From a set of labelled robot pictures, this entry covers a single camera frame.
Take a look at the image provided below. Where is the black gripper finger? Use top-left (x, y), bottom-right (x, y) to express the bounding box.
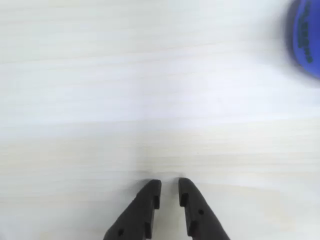
top-left (102, 179), bottom-right (162, 240)
top-left (178, 177), bottom-right (231, 240)

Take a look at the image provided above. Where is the blue rubber duck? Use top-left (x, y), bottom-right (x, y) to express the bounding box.
top-left (284, 0), bottom-right (320, 80)

